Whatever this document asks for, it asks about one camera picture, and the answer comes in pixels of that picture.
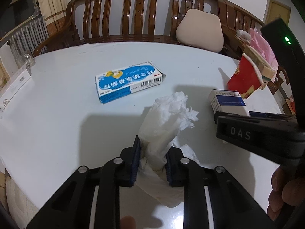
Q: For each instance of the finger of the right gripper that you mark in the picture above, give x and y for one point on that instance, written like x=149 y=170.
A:
x=276 y=137

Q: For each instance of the white tissue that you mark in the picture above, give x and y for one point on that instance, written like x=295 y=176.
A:
x=167 y=117

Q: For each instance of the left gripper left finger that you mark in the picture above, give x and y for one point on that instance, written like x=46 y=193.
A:
x=90 y=197

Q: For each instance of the right hand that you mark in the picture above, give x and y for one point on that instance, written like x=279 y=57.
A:
x=284 y=190

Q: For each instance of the red paper cup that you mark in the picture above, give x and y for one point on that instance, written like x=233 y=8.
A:
x=246 y=79

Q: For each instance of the white long box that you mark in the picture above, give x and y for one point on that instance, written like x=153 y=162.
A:
x=13 y=85

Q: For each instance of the beige curtain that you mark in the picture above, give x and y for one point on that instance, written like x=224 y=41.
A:
x=54 y=12

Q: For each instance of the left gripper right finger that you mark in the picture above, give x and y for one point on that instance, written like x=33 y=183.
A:
x=213 y=198

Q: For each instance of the brown drink carton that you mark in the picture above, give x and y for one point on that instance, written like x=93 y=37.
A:
x=267 y=71

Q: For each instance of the white radiator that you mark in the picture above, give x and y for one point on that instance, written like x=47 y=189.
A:
x=28 y=36

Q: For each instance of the wooden armchair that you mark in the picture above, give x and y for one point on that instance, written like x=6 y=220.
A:
x=239 y=28

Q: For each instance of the yellow door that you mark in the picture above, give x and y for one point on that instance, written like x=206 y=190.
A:
x=277 y=10

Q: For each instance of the beige cushion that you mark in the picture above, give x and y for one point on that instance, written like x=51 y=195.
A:
x=201 y=30

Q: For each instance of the pink plastic bag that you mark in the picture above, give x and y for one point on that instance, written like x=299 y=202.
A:
x=262 y=46

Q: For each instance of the left hand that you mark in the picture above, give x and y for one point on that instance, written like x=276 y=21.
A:
x=127 y=222

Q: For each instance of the wooden bench sofa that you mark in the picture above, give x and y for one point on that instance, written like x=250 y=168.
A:
x=88 y=22

